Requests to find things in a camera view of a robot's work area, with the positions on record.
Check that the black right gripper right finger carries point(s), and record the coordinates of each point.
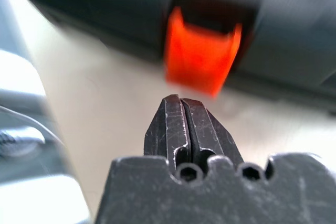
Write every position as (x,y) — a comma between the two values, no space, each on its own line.
(207,132)

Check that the black plastic tool case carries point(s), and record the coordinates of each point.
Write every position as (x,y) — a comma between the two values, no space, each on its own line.
(105,3)

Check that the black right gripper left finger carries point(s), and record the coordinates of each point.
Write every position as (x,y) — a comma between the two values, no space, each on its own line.
(168,129)

